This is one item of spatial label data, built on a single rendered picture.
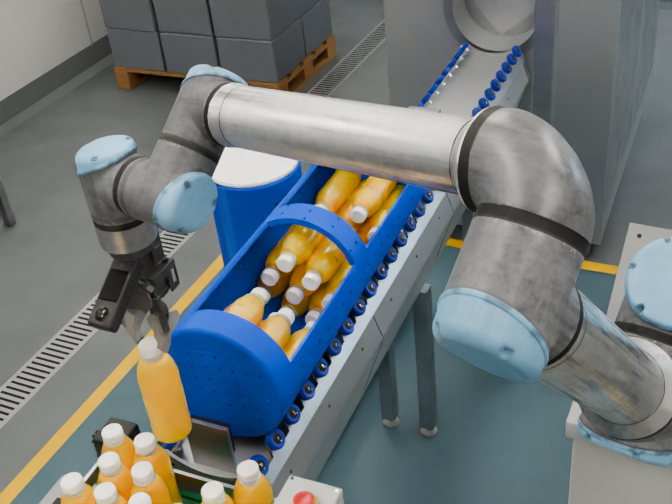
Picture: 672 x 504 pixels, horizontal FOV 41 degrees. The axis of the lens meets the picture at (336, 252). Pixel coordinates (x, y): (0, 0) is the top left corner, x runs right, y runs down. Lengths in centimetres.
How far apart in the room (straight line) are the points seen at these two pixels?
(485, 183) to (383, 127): 17
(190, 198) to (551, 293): 57
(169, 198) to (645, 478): 100
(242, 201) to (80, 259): 189
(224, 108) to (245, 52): 421
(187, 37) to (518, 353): 487
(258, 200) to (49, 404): 140
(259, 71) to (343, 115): 437
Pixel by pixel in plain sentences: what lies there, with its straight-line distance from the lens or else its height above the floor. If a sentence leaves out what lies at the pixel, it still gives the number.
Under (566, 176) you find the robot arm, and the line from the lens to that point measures 88.
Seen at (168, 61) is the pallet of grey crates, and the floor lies 22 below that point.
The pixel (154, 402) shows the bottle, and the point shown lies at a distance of 158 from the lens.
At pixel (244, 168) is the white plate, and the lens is 265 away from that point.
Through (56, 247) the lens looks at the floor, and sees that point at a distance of 452.
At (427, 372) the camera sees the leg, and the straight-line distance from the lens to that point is 295.
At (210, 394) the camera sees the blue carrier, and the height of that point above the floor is 106.
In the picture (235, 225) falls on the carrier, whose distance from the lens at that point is 265.
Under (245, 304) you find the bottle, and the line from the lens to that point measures 184.
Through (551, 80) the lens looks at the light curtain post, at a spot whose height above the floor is 115.
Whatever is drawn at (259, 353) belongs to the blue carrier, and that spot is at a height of 119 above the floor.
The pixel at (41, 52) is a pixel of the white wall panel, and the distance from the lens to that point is 614.
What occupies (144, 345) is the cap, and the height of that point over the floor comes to 136.
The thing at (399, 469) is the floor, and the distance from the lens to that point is 307.
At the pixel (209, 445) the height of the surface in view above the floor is 100.
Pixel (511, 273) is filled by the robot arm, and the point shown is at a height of 179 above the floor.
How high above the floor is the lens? 230
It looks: 35 degrees down
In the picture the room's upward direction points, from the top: 7 degrees counter-clockwise
